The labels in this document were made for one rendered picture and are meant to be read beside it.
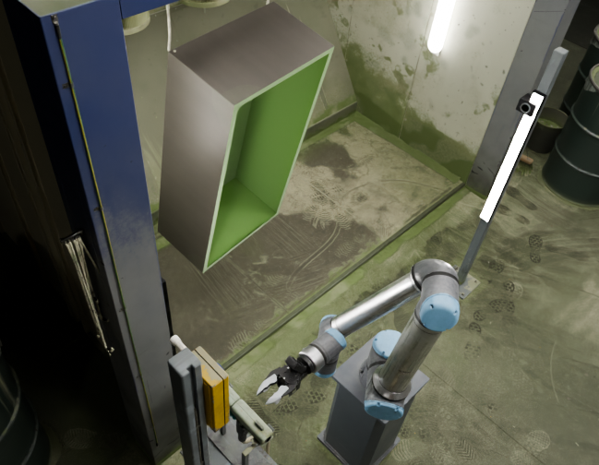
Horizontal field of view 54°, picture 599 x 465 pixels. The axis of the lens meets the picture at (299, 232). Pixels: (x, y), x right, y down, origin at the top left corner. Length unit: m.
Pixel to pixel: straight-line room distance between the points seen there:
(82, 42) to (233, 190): 2.18
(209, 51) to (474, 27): 2.13
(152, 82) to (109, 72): 2.43
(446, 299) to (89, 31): 1.21
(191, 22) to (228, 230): 1.47
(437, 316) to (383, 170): 2.72
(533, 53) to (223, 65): 2.16
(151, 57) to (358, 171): 1.66
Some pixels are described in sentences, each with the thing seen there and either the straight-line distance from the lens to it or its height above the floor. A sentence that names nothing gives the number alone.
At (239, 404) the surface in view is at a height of 1.15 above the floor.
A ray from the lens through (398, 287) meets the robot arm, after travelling 2.03.
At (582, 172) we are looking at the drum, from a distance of 4.64.
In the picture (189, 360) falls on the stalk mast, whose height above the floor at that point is 1.64.
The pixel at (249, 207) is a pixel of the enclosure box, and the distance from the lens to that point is 3.40.
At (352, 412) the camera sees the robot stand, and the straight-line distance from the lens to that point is 2.71.
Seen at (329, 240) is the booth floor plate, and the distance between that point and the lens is 3.87.
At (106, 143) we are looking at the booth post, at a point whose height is 1.93.
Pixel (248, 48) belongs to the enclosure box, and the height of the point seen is 1.67.
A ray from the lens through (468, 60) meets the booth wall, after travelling 4.16.
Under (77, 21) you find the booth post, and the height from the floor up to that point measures 2.25.
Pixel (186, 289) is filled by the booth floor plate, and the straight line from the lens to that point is 3.59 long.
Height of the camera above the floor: 2.88
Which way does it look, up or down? 47 degrees down
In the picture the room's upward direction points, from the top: 6 degrees clockwise
